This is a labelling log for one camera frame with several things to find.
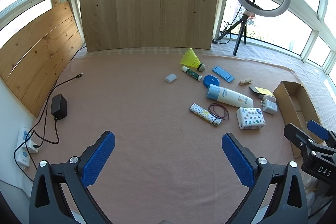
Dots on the wooden clothespin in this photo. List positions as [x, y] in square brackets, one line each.
[245, 82]

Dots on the round blue tape measure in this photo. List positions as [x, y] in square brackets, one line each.
[211, 81]

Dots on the yellow and black card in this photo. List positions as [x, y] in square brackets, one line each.
[261, 90]

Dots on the white green glue stick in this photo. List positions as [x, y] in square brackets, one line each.
[193, 74]

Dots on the patterned lighter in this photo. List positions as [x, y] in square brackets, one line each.
[202, 112]

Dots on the yellow shuttlecock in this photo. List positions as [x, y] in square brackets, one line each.
[191, 58]

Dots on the black tripod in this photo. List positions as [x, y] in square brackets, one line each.
[240, 35]

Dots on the pine plank panel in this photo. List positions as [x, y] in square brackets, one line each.
[39, 56]

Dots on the blue phone stand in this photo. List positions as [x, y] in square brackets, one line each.
[221, 73]

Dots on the small white bottle grey cap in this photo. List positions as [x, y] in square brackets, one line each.
[267, 98]

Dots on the white power strip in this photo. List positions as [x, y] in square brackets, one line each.
[23, 158]

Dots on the black power strip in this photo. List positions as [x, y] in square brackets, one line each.
[214, 41]

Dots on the white sunscreen tube blue cap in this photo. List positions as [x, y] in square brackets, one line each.
[228, 96]

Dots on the patterned tissue packet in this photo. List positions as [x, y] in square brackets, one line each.
[250, 117]

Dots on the dark red rubber band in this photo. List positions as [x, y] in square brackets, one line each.
[209, 108]

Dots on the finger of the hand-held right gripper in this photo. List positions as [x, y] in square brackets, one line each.
[319, 129]
[296, 134]

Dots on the large light wooden board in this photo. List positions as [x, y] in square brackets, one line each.
[147, 3]

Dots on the white charger plug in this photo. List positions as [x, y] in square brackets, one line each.
[270, 107]

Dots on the cardboard box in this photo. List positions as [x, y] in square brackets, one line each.
[284, 113]

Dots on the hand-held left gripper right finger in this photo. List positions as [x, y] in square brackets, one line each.
[239, 161]

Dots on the black power adapter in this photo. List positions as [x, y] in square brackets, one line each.
[59, 107]

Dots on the white wall plug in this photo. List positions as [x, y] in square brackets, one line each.
[32, 146]

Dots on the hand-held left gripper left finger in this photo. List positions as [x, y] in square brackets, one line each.
[97, 158]

